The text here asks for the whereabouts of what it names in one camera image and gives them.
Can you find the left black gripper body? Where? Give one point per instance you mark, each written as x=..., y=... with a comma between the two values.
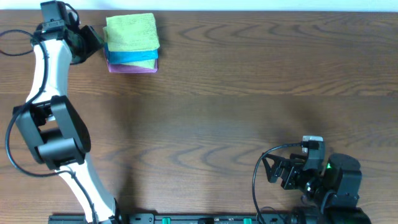
x=90, y=40

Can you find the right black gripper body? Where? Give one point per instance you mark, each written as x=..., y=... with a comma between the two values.
x=293, y=167

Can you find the light green cloth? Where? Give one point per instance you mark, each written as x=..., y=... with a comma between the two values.
x=131, y=33

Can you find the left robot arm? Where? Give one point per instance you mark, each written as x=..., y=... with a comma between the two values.
x=52, y=129

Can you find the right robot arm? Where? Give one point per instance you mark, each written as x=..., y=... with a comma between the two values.
x=331, y=190

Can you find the blue folded cloth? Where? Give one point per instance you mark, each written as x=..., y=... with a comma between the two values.
x=127, y=57

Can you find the purple folded cloth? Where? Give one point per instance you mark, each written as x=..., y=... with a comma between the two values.
x=122, y=68

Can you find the green folded cloth in stack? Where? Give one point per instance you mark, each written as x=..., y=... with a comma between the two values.
x=150, y=64

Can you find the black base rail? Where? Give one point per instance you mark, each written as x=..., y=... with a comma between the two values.
x=272, y=218

